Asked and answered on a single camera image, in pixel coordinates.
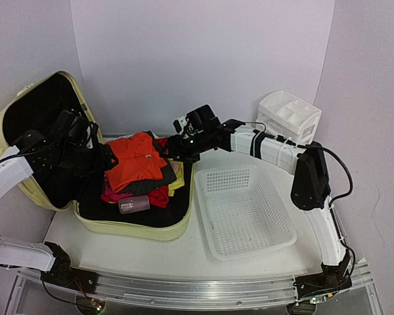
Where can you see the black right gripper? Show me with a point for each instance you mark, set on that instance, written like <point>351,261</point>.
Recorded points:
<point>176,146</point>

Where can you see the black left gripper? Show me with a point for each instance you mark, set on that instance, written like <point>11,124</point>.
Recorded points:
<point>102,161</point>

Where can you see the orange garment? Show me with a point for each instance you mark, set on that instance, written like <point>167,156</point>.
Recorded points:
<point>138,159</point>

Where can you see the black garment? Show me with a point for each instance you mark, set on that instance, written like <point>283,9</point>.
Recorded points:
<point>142,187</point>

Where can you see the pale green hard-shell suitcase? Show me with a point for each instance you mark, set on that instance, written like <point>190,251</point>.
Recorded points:
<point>62,177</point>

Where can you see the magenta garment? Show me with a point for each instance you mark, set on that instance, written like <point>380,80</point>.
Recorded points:
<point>109,196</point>

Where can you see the white perforated plastic basket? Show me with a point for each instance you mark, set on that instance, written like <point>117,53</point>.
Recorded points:
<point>242,214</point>

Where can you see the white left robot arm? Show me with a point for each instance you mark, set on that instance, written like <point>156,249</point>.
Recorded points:
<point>22,219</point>

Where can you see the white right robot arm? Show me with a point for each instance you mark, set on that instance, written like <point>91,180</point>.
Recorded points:
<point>310,192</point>

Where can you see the pink round container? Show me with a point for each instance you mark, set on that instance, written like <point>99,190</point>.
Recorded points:
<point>176,166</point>

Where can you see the yellow folded garment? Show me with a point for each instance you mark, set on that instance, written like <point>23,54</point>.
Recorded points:
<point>178,183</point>

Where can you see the red folded garment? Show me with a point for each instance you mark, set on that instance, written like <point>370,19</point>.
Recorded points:
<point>158,197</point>

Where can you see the clear pink plastic bottle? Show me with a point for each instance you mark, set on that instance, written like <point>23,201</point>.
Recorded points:
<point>133,204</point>

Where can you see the white plastic drawer organizer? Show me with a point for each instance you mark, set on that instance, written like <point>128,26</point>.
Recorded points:
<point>290,116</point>

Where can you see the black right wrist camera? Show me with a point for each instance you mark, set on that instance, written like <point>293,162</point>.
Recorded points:
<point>202,119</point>

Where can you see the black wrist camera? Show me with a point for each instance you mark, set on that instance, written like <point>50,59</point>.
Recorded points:
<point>73,128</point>
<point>202,119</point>

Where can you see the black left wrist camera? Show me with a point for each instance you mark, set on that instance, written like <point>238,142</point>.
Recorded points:
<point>73,128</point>

